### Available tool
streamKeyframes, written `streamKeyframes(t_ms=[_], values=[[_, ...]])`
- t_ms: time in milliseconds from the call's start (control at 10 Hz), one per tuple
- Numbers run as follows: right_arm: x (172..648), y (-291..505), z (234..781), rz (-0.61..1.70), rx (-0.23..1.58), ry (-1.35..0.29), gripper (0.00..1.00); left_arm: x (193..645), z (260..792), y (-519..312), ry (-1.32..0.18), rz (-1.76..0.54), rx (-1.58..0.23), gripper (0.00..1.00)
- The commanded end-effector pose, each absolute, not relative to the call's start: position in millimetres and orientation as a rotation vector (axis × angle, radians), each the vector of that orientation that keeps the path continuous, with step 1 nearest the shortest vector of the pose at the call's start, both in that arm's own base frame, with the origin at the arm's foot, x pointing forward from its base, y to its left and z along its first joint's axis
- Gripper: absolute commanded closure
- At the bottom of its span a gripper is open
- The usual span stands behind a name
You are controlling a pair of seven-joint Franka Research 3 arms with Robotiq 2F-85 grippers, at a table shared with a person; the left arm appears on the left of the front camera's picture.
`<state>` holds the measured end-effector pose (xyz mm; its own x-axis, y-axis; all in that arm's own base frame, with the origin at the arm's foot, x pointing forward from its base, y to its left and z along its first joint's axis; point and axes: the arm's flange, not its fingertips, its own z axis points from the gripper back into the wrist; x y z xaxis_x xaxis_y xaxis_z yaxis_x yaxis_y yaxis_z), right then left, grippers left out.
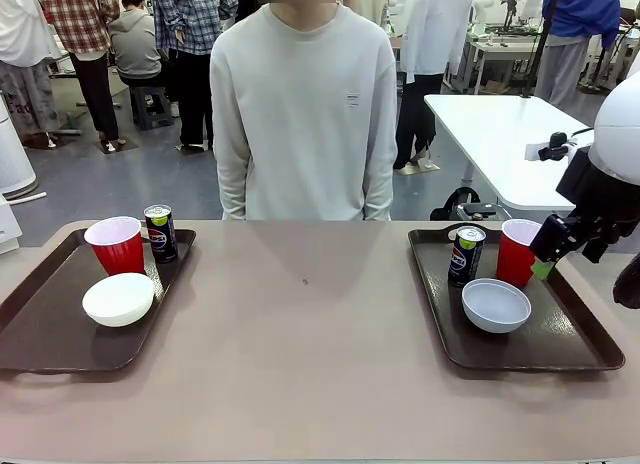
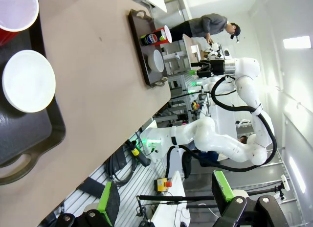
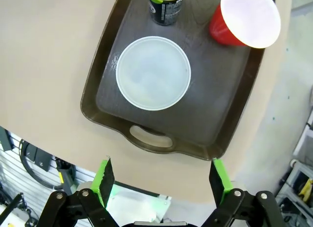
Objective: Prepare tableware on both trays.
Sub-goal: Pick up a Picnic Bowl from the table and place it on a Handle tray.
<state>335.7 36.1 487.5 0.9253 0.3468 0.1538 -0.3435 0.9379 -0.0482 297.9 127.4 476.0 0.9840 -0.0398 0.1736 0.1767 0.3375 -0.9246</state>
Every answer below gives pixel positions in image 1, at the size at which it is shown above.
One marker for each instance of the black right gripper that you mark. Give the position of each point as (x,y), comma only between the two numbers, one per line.
(610,214)

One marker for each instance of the white bowl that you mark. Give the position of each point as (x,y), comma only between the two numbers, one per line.
(495,304)
(117,299)

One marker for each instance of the black Pepsi can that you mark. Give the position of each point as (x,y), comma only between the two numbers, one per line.
(465,259)
(162,239)

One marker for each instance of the red plastic cup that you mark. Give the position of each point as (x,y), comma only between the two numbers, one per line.
(512,259)
(120,256)

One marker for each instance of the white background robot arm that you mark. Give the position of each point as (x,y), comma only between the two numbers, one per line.
(484,9)

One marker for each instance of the person's right forearm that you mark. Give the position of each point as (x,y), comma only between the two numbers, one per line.
(232,184)

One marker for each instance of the person's left forearm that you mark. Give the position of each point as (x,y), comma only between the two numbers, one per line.
(380,184)

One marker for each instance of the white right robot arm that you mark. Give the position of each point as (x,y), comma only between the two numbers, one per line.
(620,124)

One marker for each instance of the brown plastic tray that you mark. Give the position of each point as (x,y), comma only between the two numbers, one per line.
(50,334)
(565,334)

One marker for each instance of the black bag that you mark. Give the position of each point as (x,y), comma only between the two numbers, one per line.
(460,204)

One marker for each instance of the white table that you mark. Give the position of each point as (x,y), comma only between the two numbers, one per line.
(490,134)

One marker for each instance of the flat floor plate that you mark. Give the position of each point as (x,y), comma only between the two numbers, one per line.
(420,168)

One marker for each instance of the black pole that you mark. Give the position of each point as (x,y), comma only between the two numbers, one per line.
(536,59)

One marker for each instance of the grey workbench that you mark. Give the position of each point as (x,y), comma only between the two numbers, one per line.
(500,49)

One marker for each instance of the person in blue jacket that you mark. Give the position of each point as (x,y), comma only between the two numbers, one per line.
(580,9)

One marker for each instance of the person in white coat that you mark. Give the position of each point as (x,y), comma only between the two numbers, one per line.
(435,29)

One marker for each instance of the person in cream sweatshirt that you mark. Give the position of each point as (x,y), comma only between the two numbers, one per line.
(300,109)

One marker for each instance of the person in blue plaid shirt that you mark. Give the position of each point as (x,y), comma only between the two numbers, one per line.
(195,14)

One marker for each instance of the grey stool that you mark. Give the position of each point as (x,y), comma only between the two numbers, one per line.
(150,104)

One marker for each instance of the seated person in grey hoodie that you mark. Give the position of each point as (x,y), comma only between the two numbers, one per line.
(132,39)

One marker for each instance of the person in red plaid shirt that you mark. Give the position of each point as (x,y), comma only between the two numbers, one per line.
(75,14)

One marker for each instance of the white box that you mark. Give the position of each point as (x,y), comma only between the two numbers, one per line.
(9,229)

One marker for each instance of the white round appliance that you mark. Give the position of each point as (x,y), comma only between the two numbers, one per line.
(15,149)

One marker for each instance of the person in white top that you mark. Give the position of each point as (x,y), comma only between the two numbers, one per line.
(20,24)

